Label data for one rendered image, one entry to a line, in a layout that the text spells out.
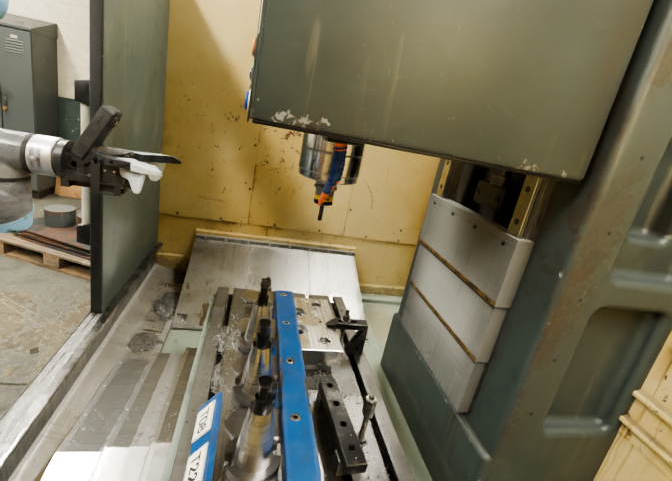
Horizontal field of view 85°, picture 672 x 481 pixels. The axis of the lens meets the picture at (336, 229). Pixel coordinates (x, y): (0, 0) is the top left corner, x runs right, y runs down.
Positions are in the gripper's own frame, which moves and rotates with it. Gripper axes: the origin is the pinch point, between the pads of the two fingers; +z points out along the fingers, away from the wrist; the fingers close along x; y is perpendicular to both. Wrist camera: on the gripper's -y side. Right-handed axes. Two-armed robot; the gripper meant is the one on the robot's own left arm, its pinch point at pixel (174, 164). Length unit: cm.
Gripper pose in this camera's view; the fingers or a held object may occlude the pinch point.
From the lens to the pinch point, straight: 81.9
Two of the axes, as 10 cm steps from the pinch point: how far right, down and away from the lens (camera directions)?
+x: 1.7, 3.2, -9.3
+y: -1.9, 9.4, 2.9
